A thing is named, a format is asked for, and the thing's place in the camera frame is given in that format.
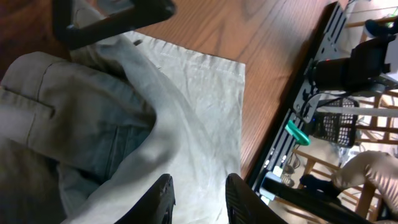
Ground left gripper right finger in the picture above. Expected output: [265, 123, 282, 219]
[225, 173, 287, 224]

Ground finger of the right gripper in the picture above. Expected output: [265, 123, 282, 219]
[52, 0, 176, 50]

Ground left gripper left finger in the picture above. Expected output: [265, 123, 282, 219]
[115, 174, 175, 224]

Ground khaki shorts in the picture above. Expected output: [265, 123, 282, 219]
[1, 1, 245, 223]

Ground person's beige trouser leg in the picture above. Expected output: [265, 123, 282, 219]
[331, 151, 397, 218]

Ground black mounting rail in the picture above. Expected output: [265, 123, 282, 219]
[248, 1, 346, 197]

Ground right green rail clamp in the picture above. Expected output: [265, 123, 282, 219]
[285, 120, 311, 146]

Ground wooden chair frame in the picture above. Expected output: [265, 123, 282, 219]
[292, 15, 398, 224]

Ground black wire mesh basket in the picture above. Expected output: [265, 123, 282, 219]
[309, 112, 358, 147]

